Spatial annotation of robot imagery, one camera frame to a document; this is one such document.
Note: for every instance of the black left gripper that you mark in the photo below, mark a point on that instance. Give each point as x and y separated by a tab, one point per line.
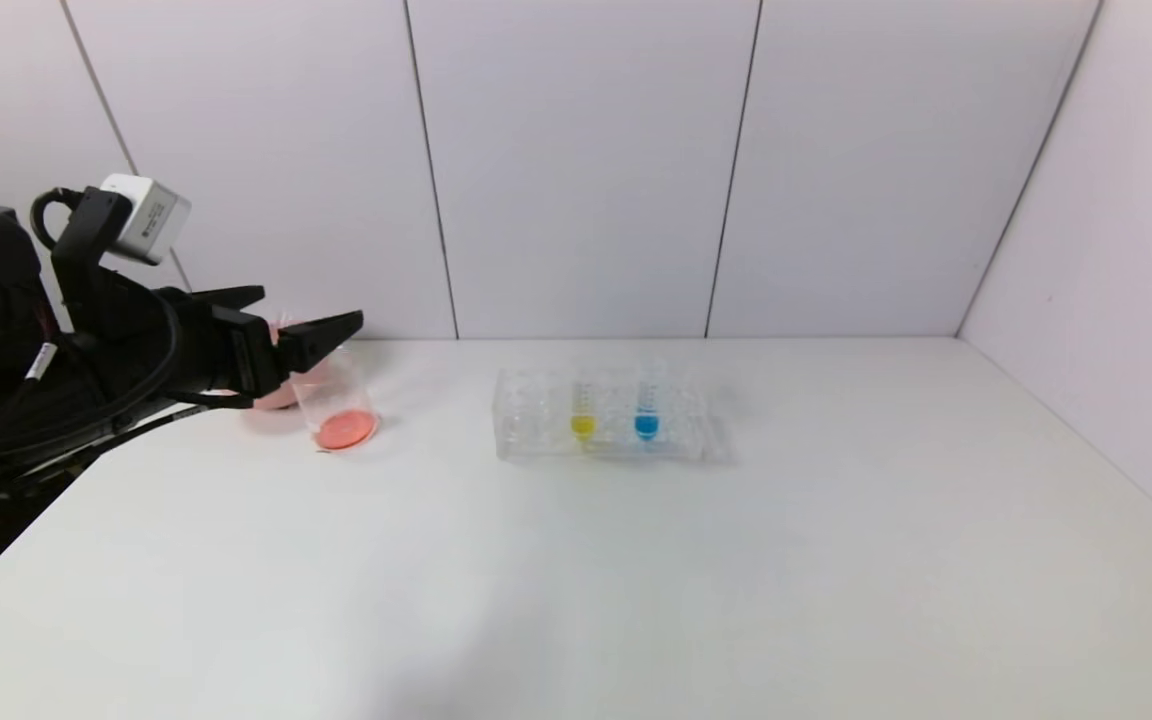
248	352

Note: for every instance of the blue pigment test tube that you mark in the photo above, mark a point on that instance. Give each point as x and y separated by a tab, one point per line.
646	424

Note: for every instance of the clear acrylic test tube rack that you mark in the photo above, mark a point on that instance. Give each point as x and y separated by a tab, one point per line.
536	440

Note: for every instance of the yellow pigment test tube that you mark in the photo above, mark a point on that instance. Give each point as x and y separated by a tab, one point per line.
583	425

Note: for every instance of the pink bowl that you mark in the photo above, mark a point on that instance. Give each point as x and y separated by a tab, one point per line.
281	392

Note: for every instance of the clear glass beaker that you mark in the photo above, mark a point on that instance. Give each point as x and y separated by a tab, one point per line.
341	425

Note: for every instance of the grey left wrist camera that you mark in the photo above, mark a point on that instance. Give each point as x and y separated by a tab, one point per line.
148	220

